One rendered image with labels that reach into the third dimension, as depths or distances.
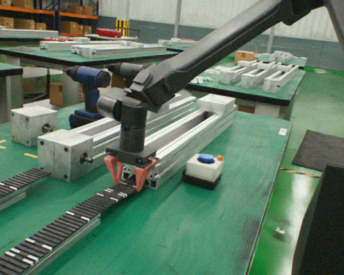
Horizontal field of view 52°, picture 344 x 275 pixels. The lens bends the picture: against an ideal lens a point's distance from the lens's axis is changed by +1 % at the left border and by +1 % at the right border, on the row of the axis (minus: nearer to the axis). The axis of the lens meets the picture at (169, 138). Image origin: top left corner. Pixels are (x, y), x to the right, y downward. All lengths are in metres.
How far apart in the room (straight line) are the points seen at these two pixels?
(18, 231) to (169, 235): 0.28
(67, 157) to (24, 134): 0.29
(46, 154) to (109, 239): 0.32
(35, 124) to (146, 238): 0.56
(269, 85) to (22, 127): 1.88
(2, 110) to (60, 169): 1.83
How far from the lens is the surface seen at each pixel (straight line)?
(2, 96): 2.67
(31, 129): 1.11
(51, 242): 0.63
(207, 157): 0.92
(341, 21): 0.75
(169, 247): 0.68
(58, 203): 0.81
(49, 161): 0.92
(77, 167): 0.90
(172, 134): 1.10
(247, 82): 2.67
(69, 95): 3.33
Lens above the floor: 1.17
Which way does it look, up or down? 18 degrees down
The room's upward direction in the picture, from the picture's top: 6 degrees clockwise
